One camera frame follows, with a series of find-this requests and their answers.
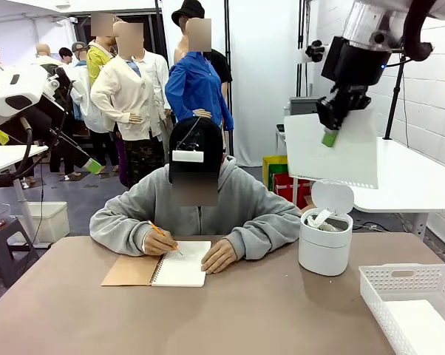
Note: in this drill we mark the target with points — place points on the black cap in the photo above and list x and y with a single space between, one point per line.
196 137

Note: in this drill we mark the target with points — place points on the grey equipment box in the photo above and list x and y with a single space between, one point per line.
304 105

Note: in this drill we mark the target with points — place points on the person's right hand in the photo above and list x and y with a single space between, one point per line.
156 244

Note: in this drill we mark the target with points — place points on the orange pencil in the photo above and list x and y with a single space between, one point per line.
154 225

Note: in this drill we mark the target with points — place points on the crumpled white paper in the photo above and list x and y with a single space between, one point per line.
320 218

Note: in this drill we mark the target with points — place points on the bald mannequin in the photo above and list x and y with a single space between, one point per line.
43 50

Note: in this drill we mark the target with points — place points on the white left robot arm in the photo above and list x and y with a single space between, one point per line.
8 88

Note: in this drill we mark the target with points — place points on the black backdrop pole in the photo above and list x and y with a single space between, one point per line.
228 37

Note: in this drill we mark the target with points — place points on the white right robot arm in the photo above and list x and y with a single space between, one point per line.
370 18

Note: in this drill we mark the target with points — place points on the person's left hand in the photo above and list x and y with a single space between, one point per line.
222 257

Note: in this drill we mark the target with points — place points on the white perforated plastic basket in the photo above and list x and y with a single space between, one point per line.
374 288

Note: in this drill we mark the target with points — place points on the yellow shirt mannequin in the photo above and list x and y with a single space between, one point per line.
95 63

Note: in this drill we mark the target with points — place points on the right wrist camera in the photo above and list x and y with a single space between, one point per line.
315 51

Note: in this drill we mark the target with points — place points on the person's right forearm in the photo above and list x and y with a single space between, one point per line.
113 231

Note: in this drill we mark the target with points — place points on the blue shirt mannequin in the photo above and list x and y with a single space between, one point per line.
196 85

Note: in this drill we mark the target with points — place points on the person's left forearm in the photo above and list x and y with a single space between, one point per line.
270 233

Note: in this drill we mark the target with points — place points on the large white table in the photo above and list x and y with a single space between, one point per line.
411 177

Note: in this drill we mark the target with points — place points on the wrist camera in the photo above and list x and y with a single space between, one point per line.
63 85
315 51

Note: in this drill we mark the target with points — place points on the white storage box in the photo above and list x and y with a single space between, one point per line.
49 222

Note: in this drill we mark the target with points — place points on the cream cardigan mannequin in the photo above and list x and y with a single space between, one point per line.
126 88

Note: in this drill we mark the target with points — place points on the black bucket hat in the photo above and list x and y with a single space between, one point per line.
189 11

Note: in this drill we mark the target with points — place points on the black haired person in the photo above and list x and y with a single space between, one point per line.
65 53

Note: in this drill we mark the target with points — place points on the spiral notebook brown cover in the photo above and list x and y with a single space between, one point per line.
182 270

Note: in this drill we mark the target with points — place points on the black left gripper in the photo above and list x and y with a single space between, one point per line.
37 118

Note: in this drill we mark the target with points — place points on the black tee mannequin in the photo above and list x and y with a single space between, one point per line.
220 66

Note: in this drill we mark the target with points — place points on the grey plastic stool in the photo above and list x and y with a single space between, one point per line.
4 236

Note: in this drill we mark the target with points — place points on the small white side table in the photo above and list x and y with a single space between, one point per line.
280 142

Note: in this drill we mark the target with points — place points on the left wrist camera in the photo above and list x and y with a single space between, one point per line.
63 85

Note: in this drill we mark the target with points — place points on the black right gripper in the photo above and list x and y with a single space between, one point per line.
359 63

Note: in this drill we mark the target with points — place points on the black tripod stand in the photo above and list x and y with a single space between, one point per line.
392 111

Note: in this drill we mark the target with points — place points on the capped white shirt mannequin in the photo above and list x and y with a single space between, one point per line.
87 107

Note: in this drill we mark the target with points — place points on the white lidded trash bin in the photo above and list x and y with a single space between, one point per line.
322 251

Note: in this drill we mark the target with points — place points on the white height-adjustable table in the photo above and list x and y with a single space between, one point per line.
4 155

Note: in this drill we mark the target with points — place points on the white head camera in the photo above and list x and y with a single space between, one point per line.
187 156

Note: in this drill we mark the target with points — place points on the person in grey hoodie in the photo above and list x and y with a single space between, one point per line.
244 196

